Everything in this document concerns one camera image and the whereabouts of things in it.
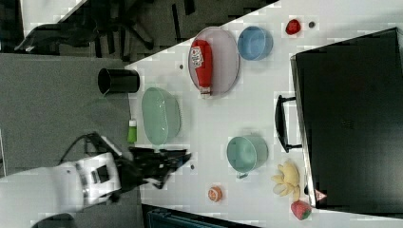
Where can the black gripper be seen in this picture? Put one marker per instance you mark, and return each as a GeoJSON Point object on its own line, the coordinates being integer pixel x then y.
{"type": "Point", "coordinates": [148, 166]}

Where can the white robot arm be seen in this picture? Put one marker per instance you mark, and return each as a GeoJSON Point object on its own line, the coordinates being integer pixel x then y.
{"type": "Point", "coordinates": [62, 191]}

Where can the dark teal crate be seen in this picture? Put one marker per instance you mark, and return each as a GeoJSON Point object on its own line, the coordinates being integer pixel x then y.
{"type": "Point", "coordinates": [158, 217]}

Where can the orange slice toy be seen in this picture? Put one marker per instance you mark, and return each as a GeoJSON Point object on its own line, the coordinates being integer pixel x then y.
{"type": "Point", "coordinates": [215, 193]}

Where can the green white small bottle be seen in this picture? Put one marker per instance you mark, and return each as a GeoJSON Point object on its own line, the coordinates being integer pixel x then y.
{"type": "Point", "coordinates": [132, 131]}

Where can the teal green mug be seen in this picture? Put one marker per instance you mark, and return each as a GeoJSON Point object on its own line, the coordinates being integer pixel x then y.
{"type": "Point", "coordinates": [246, 153]}

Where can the black cylindrical cup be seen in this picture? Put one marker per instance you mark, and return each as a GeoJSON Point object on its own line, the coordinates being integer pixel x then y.
{"type": "Point", "coordinates": [118, 81]}

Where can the red ketchup bottle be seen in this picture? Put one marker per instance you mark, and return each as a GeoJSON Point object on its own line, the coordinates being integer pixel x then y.
{"type": "Point", "coordinates": [202, 59]}

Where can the yellow peeled banana toy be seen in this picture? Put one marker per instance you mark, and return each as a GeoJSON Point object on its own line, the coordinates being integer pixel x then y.
{"type": "Point", "coordinates": [287, 181]}

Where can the grey round plate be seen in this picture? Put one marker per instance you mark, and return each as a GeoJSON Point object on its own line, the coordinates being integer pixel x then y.
{"type": "Point", "coordinates": [226, 59]}

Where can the large red strawberry toy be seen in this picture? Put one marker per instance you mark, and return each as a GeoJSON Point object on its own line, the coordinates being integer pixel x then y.
{"type": "Point", "coordinates": [301, 209]}

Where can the black office chair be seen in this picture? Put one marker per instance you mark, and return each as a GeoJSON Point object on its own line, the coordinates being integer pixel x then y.
{"type": "Point", "coordinates": [79, 22]}

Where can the blue bowl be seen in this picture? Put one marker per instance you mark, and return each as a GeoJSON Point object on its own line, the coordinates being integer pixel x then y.
{"type": "Point", "coordinates": [255, 43]}

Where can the small red strawberry toy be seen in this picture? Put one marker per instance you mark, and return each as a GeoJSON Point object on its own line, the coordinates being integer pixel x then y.
{"type": "Point", "coordinates": [293, 27]}

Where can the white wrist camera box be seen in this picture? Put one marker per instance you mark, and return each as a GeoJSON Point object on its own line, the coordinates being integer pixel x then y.
{"type": "Point", "coordinates": [104, 165]}

